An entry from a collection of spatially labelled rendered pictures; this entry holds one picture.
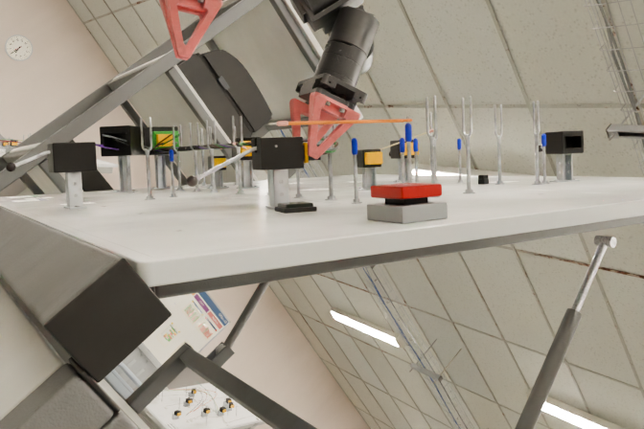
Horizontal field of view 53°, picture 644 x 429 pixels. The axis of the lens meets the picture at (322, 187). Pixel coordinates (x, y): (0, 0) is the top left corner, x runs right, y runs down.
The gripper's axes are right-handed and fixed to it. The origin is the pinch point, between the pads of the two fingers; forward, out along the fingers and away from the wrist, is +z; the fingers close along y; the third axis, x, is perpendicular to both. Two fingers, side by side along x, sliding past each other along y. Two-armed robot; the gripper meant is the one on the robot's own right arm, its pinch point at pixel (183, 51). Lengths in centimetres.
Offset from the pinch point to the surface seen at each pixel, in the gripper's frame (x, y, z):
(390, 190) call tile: -17.1, -24.9, 13.5
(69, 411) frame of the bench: 9.2, -35.6, 30.6
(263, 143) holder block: -10.7, -2.2, 9.5
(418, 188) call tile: -19.2, -26.2, 13.0
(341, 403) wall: -471, 905, 357
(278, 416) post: -32, 35, 57
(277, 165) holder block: -12.9, -2.2, 11.9
